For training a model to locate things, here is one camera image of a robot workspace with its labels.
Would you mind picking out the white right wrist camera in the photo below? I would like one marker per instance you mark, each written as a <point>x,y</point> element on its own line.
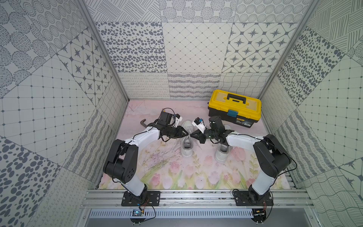
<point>198,122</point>

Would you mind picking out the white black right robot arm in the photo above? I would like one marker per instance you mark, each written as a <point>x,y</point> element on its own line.
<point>271,155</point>

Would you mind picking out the yellow black plastic toolbox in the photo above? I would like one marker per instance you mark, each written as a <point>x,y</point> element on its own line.
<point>234,108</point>

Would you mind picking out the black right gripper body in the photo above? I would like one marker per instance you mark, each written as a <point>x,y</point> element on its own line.
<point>211,134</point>

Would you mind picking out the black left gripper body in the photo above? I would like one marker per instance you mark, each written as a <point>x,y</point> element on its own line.
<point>178,132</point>

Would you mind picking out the dark metal hex key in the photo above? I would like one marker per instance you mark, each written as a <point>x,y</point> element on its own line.
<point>142,122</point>

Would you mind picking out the white sneaker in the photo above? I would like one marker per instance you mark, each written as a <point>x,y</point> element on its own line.
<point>222,152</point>
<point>187,142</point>

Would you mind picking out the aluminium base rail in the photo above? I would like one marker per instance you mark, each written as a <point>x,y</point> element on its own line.
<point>190,204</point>

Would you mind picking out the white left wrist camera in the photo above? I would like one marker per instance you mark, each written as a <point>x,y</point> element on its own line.
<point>177,120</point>

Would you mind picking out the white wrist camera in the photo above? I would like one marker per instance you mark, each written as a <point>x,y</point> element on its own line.
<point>198,122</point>
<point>177,120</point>

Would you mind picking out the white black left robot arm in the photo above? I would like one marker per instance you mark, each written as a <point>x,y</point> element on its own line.
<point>121,162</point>

